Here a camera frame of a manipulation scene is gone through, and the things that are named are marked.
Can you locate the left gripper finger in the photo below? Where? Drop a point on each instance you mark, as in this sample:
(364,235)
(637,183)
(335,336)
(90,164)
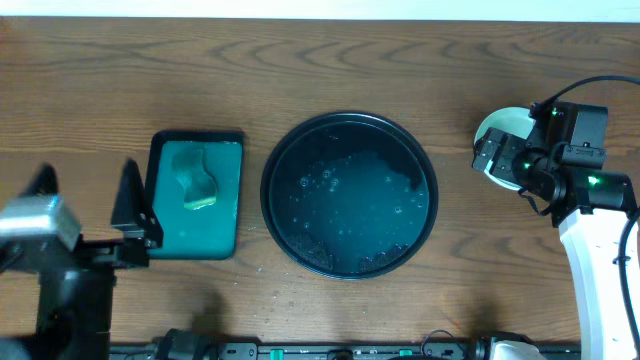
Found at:
(132,215)
(44,182)

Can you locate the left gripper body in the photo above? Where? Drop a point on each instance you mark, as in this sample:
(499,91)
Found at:
(103,251)

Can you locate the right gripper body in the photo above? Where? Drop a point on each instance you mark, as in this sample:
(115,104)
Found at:
(501,158)

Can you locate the mint plate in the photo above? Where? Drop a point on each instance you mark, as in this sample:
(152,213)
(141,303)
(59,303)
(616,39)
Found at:
(512,120)

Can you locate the yellow green sponge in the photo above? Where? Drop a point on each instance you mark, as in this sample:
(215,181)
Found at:
(199,186)

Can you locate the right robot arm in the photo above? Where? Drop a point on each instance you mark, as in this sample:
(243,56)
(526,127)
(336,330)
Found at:
(554,158)

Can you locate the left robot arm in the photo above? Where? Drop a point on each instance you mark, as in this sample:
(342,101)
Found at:
(73,317)

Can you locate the black rectangular sponge tray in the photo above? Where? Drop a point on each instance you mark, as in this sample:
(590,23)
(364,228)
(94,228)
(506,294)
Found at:
(208,233)

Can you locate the round black tray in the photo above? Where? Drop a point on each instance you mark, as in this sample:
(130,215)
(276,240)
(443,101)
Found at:
(349,195)

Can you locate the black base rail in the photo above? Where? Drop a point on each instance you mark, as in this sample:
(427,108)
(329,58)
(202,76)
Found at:
(438,344)

